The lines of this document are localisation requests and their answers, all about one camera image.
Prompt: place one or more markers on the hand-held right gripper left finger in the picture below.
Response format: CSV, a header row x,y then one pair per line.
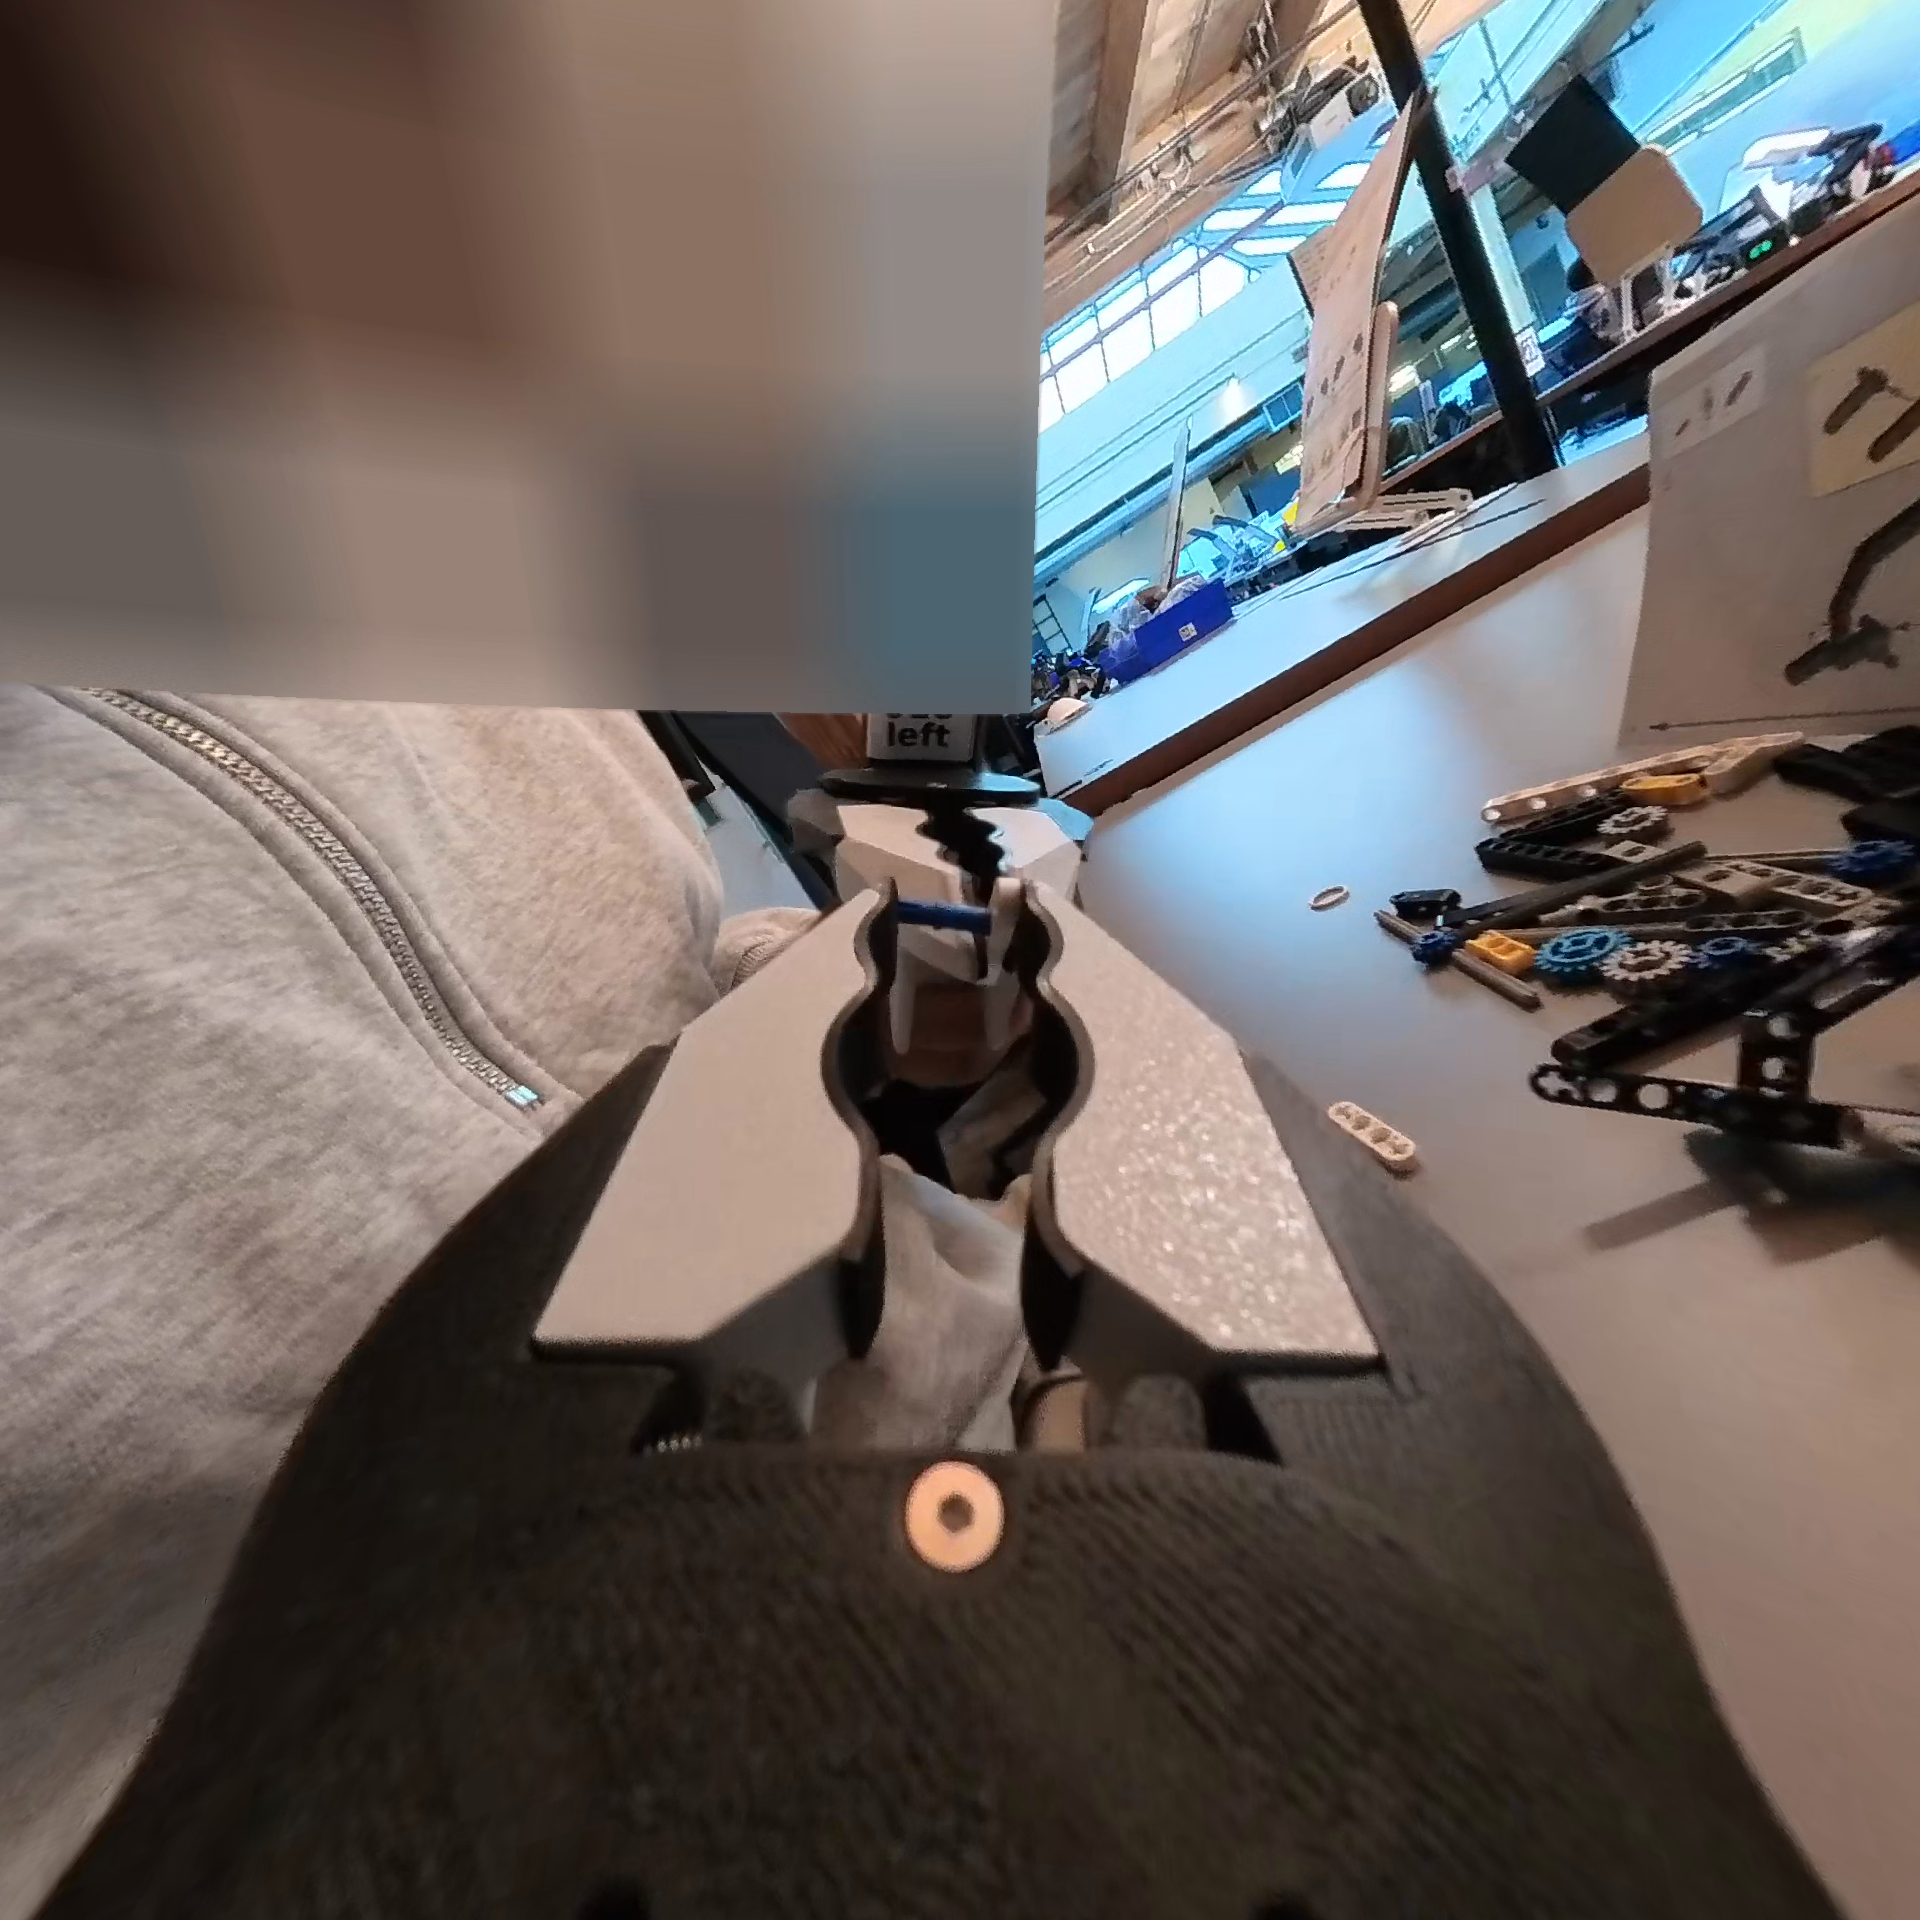
x,y
720,1172

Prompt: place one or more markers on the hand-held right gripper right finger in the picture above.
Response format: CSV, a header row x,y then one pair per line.
x,y
1201,1185

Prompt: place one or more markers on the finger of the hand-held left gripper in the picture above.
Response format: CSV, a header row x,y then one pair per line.
x,y
878,848
1042,848

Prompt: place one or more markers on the blue lego pin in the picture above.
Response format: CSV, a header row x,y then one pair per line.
x,y
937,912

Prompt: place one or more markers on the person's left forearm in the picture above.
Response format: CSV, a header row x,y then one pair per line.
x,y
764,942

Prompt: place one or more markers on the small white lego beam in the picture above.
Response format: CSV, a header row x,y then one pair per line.
x,y
1372,1136

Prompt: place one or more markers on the pile of lego pieces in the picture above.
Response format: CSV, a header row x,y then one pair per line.
x,y
1695,931

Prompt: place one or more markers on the blue storage bin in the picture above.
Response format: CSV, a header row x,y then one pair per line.
x,y
1185,623

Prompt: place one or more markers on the grey zip hoodie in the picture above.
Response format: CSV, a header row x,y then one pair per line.
x,y
300,1049

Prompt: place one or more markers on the wooden stand with cardboard sheet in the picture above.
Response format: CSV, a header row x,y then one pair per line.
x,y
1350,347

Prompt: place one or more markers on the paper instruction sheet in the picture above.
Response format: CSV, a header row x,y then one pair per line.
x,y
1740,569

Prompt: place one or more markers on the white monitor on stand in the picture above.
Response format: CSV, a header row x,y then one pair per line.
x,y
1628,203

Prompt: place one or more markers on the black post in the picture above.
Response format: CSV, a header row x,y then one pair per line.
x,y
1478,255

